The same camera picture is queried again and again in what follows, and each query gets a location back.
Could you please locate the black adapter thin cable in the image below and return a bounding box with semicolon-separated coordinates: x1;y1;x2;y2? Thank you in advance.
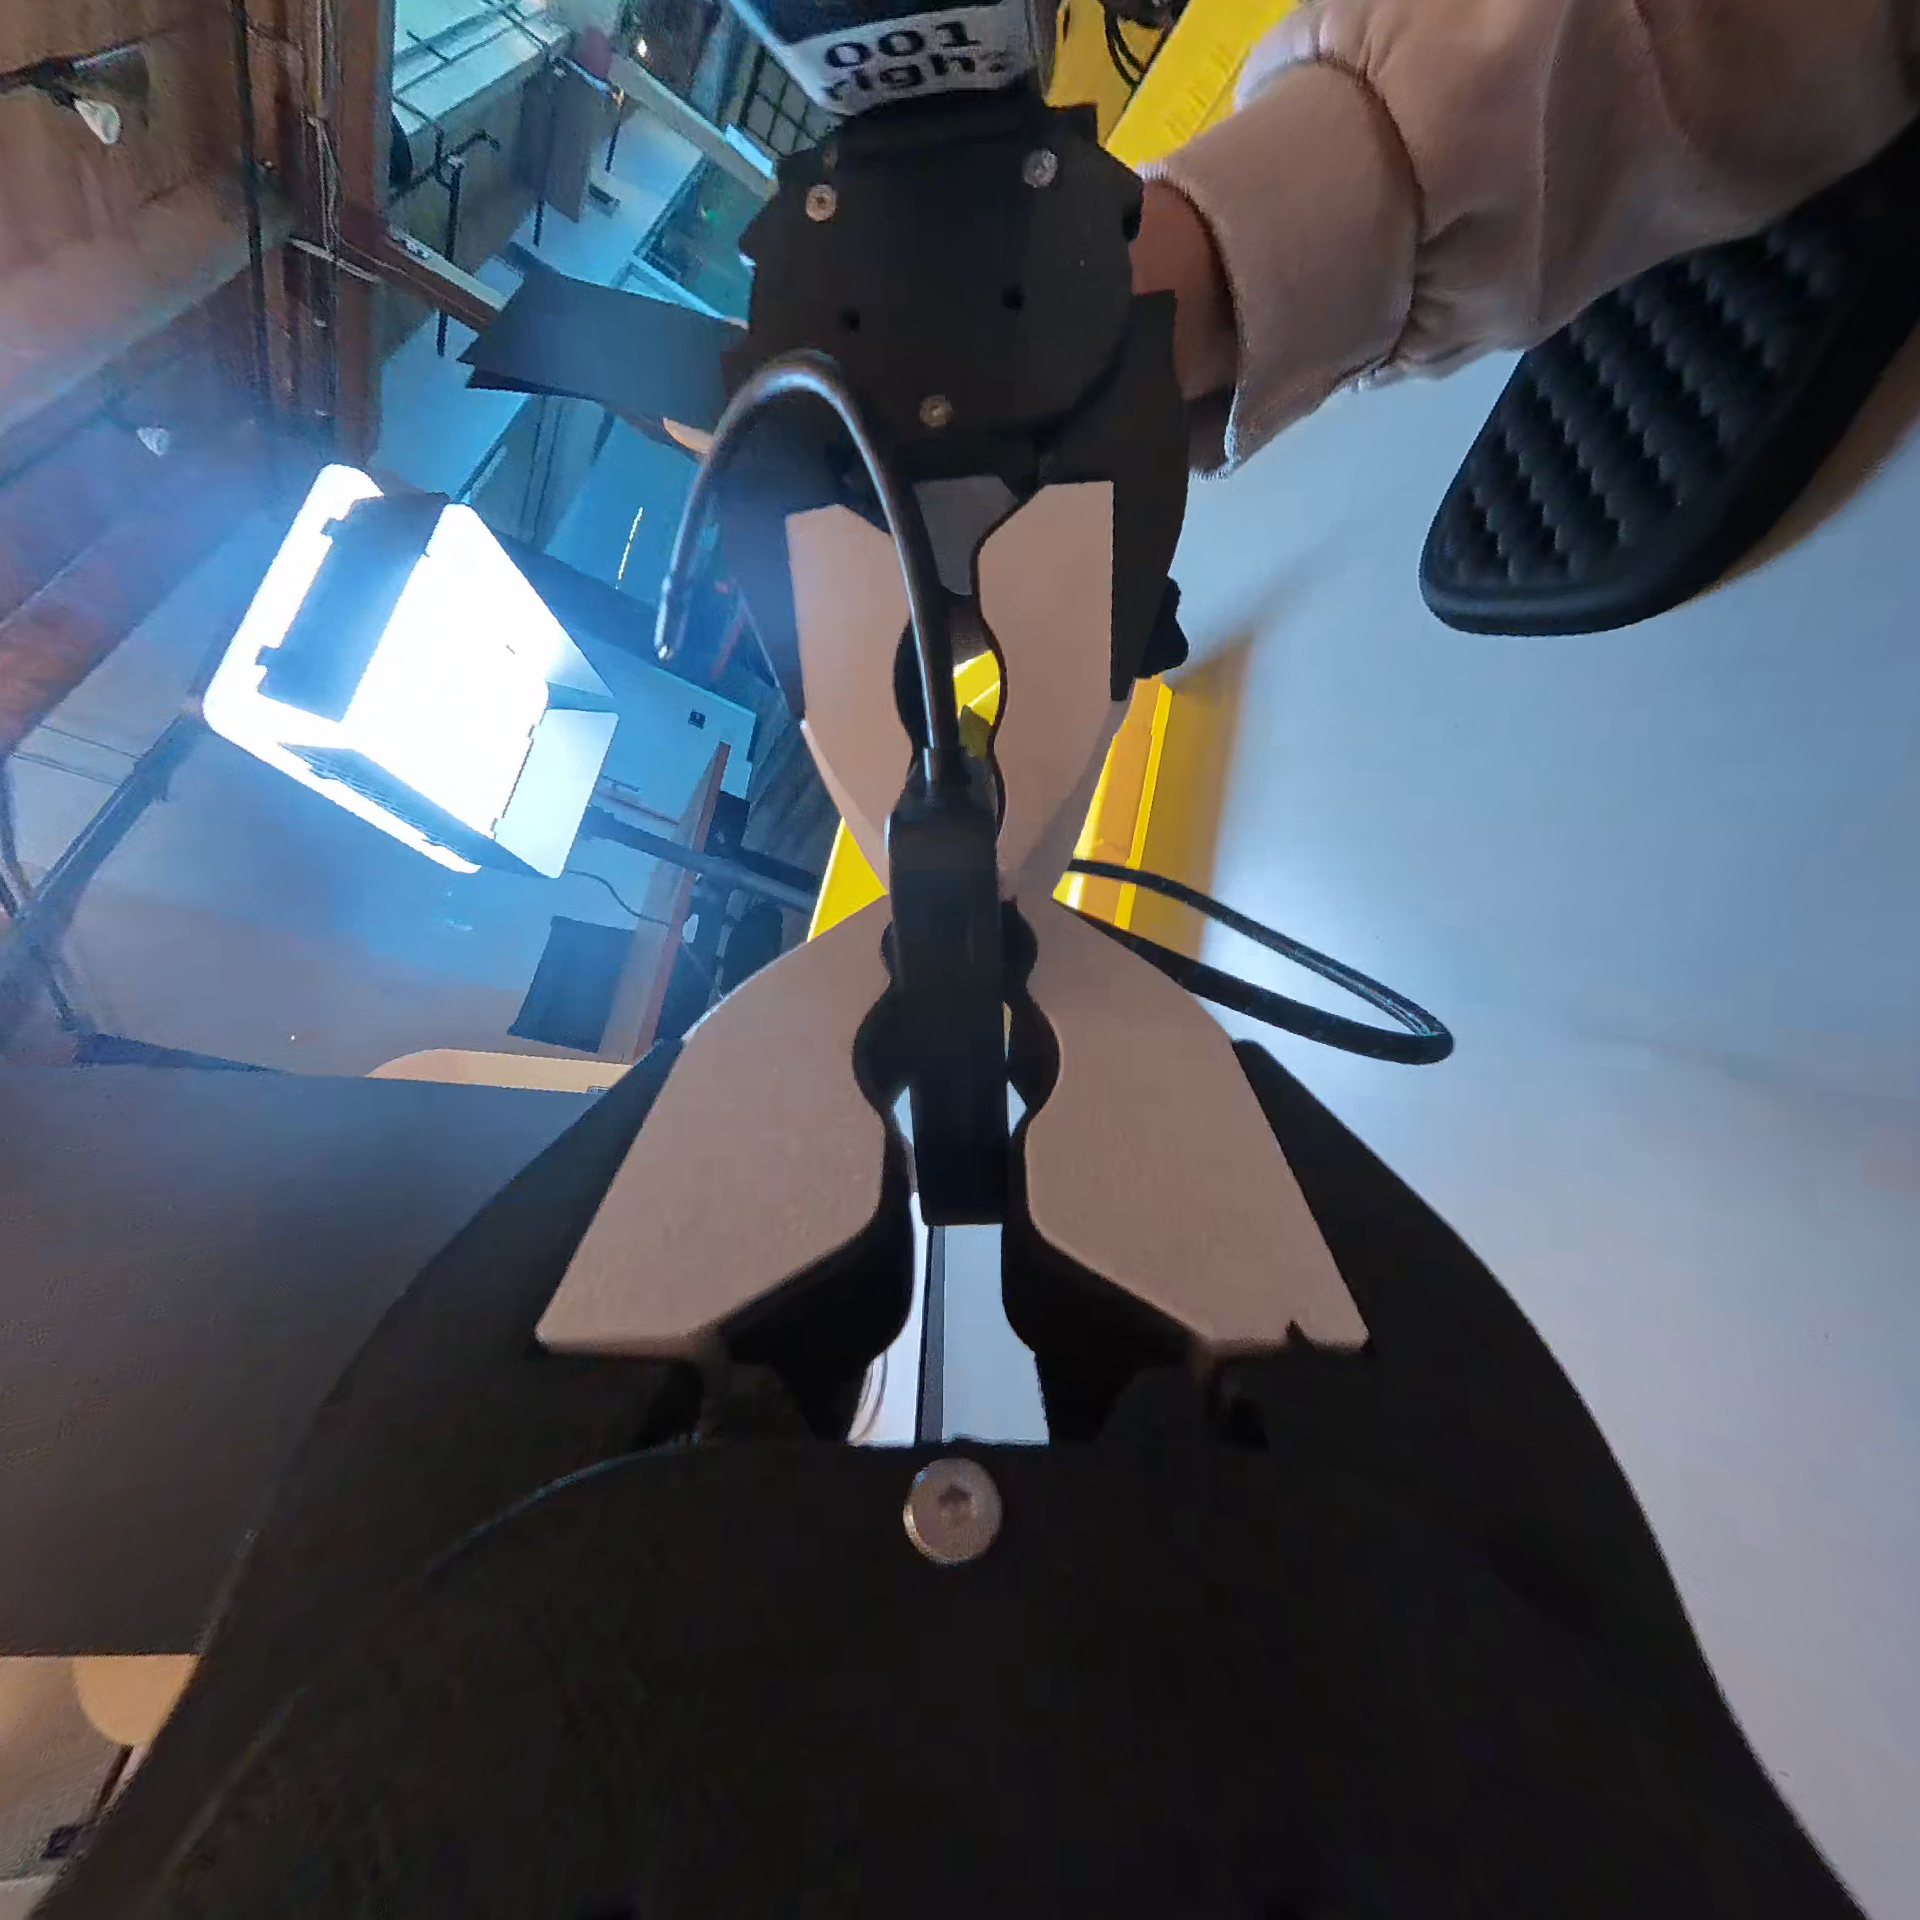
657;349;1016;1228

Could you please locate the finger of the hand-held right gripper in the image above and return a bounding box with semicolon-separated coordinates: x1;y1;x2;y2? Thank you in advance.
976;477;1128;905
787;503;924;855

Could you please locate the black board with wooden rim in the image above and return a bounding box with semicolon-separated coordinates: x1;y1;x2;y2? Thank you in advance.
0;1047;641;1753

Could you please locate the person's right hand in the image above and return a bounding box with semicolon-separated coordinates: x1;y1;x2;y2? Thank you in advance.
1129;176;1243;407

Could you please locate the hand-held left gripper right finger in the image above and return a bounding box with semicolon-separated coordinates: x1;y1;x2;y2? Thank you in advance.
1002;901;1373;1359

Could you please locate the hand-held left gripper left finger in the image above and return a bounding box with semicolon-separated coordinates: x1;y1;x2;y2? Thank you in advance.
536;901;915;1359

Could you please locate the black mesh cushion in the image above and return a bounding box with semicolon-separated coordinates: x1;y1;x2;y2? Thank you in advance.
1417;151;1920;641

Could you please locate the person's right forearm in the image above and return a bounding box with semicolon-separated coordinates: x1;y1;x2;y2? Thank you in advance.
1140;0;1920;485

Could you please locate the yellow plastic bin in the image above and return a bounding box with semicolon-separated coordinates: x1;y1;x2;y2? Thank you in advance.
810;0;1308;961

